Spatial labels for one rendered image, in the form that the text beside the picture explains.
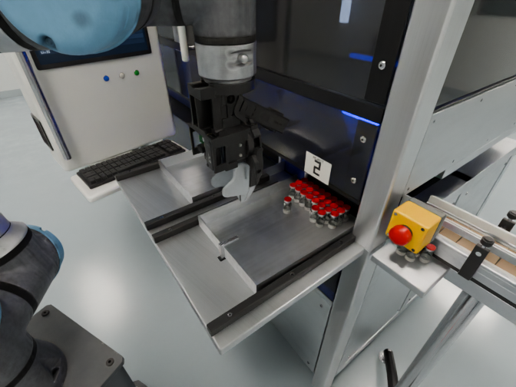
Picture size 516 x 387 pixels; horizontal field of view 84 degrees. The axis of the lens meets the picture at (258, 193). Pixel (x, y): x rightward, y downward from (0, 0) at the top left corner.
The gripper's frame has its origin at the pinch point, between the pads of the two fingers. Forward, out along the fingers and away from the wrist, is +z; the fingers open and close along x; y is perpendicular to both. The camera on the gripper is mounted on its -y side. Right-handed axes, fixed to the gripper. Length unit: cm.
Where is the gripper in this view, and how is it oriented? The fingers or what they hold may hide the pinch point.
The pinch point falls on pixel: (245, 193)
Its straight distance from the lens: 50.5
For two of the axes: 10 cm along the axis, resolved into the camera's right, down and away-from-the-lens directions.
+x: 5.9, 4.8, -6.5
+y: -8.1, 3.5, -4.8
